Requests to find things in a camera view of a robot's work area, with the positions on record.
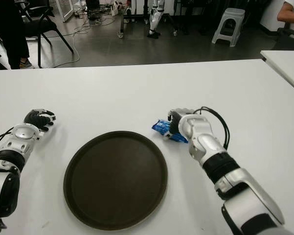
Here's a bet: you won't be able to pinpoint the seated person in white shirt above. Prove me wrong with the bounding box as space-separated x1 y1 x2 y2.
276 0 294 23

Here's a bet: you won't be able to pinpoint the white side table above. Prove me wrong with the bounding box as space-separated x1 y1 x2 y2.
260 49 294 96

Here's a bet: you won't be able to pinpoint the white humanoid robot legs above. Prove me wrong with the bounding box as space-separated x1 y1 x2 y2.
146 0 165 39

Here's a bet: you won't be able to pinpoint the grey plastic stool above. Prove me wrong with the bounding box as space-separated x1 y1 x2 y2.
211 7 245 47

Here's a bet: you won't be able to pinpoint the blue Oreo cookie pack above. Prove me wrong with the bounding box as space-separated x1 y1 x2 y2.
151 119 188 144

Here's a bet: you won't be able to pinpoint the white floor cable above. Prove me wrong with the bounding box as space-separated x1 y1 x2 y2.
40 19 115 69

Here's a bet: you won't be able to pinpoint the white metal frame stand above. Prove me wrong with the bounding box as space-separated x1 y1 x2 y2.
55 0 74 23

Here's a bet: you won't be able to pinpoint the round dark brown tray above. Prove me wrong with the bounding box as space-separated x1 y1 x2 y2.
63 131 168 231

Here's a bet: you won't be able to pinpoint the black office chair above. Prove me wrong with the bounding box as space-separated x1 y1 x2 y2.
271 22 294 51

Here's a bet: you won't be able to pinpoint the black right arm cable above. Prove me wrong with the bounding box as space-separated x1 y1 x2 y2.
193 106 230 150

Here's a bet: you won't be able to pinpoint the standing person in black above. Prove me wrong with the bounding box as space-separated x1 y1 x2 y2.
0 0 35 70

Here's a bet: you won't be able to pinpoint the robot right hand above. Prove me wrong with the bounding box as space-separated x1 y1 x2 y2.
164 108 199 141

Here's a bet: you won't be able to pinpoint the black wheeled metal frame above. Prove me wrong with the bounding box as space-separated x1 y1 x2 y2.
116 0 179 39

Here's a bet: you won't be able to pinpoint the black folding chair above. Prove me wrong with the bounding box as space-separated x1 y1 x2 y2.
19 0 74 69

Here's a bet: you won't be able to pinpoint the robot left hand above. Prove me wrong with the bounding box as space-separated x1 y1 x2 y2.
23 109 56 132

